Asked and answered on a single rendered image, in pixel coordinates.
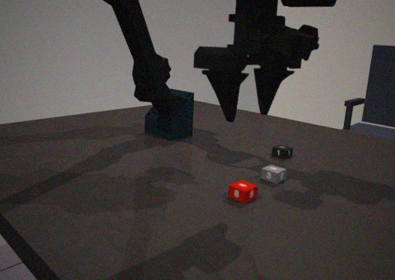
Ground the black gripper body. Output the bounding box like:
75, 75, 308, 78
194, 5, 301, 73

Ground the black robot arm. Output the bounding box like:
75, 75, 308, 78
103, 0, 337, 118

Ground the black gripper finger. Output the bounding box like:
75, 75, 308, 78
254, 68, 295, 115
202, 70, 249, 122

